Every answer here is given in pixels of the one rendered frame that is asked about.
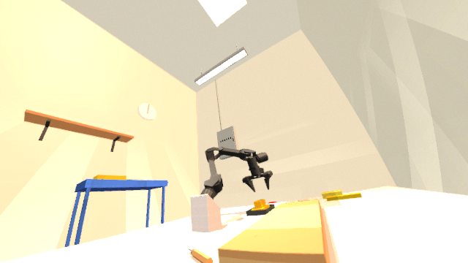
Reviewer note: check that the dark grey rectangular frame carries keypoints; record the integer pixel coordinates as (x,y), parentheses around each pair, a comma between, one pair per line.
(259,212)

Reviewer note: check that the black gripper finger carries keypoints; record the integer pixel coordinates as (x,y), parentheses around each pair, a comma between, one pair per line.
(251,185)
(267,182)

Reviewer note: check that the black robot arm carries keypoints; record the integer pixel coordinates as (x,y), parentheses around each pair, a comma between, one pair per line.
(214,185)

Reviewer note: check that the orange-handled awl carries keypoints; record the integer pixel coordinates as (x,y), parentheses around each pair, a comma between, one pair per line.
(200,256)

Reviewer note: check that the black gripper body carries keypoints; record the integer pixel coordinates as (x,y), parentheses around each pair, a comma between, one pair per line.
(255,171)

